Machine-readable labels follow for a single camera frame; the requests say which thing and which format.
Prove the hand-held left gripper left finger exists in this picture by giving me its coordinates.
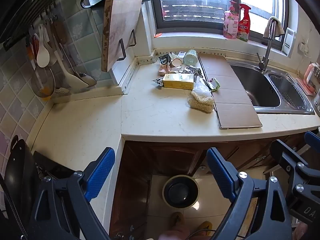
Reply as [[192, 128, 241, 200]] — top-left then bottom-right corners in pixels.
[[27, 147, 116, 240]]

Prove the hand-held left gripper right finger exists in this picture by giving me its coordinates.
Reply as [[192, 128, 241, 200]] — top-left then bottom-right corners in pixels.
[[205, 147, 293, 240]]

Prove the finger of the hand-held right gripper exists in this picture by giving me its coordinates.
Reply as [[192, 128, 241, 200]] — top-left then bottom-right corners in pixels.
[[304, 131, 320, 155], [269, 139, 320, 201]]

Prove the round trash bin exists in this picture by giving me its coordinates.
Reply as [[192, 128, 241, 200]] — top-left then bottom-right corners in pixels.
[[162, 175, 200, 209]]

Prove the silver foil bag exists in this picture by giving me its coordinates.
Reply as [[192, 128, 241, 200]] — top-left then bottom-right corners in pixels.
[[182, 65, 203, 78]]

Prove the wooden cabinet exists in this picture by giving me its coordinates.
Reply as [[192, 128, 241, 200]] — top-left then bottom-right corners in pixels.
[[109, 135, 320, 240]]

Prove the yellow slipper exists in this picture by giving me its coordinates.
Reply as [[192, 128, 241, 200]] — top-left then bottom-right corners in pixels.
[[171, 212, 184, 227], [194, 220, 213, 233]]

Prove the steel drain basket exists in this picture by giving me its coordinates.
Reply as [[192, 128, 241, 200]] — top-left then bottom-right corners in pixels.
[[269, 73, 313, 110]]

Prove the pink dish rack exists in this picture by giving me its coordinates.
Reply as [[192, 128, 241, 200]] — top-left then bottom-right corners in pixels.
[[296, 62, 320, 96]]

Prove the dried noodle block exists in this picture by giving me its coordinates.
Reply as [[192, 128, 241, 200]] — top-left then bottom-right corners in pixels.
[[187, 91, 215, 114]]

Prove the steel sink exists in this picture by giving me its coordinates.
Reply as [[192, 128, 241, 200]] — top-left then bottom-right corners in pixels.
[[229, 59, 315, 115]]

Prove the black wok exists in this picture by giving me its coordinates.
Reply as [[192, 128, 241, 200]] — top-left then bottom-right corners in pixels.
[[5, 135, 40, 230]]

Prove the brown cardboard sheet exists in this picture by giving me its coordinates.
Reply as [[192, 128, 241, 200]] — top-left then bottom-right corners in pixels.
[[199, 53, 263, 129]]

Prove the clear plastic bag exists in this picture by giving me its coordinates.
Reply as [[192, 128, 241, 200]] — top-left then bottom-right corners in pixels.
[[192, 79, 213, 98]]

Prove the light green wrapper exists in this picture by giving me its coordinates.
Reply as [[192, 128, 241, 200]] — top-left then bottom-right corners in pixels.
[[209, 77, 221, 92]]

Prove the white slotted spatula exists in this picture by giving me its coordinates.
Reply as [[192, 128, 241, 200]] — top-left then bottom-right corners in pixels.
[[54, 51, 89, 88]]

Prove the yellow box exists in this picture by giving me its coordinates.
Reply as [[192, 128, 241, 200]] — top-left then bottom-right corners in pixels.
[[162, 74, 195, 90]]

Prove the steel faucet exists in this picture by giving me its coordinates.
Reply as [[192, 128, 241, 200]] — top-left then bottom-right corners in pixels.
[[257, 17, 277, 71]]

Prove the steel strainer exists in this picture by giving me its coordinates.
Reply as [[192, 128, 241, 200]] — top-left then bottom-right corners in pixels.
[[31, 66, 55, 98]]

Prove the pink sachet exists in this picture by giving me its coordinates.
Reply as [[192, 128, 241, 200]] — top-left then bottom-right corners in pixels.
[[157, 64, 170, 77]]

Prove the beige cloth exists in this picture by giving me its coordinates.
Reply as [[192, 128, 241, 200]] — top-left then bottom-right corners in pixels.
[[263, 16, 285, 39]]

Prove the pale green plastic jar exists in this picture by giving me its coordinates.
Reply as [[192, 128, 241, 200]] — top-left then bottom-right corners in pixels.
[[184, 49, 199, 65]]

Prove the dark green sachet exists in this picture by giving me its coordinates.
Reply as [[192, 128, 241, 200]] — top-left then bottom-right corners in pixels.
[[159, 54, 172, 67]]

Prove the white rice paddle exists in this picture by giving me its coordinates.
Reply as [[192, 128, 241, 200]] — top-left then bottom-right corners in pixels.
[[37, 24, 50, 68]]

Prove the red spray bottle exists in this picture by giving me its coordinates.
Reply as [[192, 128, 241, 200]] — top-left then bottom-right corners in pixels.
[[237, 4, 252, 42]]

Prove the pink bottle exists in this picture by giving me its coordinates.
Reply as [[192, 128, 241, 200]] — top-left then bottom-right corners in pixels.
[[223, 1, 240, 40]]

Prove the wooden cutting board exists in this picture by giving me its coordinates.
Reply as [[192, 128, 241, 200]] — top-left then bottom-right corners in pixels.
[[101, 0, 143, 72]]

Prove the black range hood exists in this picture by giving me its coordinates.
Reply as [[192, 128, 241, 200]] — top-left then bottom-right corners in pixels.
[[0, 0, 50, 43]]

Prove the white wall unit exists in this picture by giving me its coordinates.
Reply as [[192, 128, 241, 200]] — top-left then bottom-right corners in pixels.
[[282, 27, 297, 57]]

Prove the black wire board rack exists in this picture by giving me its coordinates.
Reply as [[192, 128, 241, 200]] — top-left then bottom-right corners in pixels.
[[117, 29, 137, 61]]

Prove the black utensil rail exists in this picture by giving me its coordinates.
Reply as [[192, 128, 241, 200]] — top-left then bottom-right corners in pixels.
[[2, 0, 83, 53]]

